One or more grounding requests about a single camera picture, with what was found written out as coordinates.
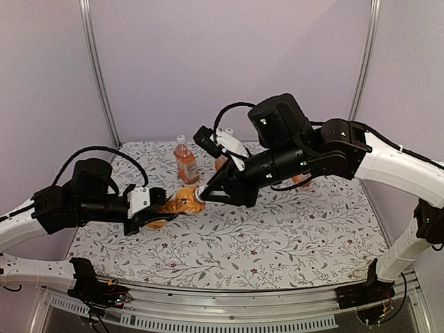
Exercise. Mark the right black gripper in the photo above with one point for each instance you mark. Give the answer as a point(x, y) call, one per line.
point(227, 180)

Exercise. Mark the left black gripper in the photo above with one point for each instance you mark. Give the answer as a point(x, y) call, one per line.
point(143, 216)

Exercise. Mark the dark label tea bottle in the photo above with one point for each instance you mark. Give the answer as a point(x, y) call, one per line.
point(183, 202)

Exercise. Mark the orange bottle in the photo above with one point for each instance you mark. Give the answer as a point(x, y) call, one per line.
point(302, 180)
point(220, 161)
point(186, 162)

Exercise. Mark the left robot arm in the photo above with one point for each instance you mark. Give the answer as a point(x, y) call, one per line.
point(90, 195)

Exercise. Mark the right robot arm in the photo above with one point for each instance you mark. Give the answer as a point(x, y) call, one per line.
point(293, 145)

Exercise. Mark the floral table mat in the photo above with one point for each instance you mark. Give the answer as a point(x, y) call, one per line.
point(322, 234)

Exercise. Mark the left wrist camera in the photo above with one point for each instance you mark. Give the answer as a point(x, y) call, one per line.
point(143, 198)

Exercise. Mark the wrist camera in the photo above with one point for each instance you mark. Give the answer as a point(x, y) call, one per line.
point(219, 142)
point(143, 198)

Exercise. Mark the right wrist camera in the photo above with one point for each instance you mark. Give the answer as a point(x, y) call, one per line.
point(219, 142)

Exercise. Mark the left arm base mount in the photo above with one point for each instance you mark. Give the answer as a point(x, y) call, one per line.
point(93, 291)

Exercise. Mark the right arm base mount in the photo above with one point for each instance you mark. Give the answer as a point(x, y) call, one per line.
point(371, 290)

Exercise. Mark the left aluminium frame post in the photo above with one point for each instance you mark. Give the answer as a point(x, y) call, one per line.
point(93, 52)

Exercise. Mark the aluminium frame post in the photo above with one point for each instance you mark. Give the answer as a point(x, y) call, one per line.
point(93, 52)
point(371, 34)

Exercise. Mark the right aluminium frame post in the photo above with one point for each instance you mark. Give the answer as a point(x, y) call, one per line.
point(371, 34)

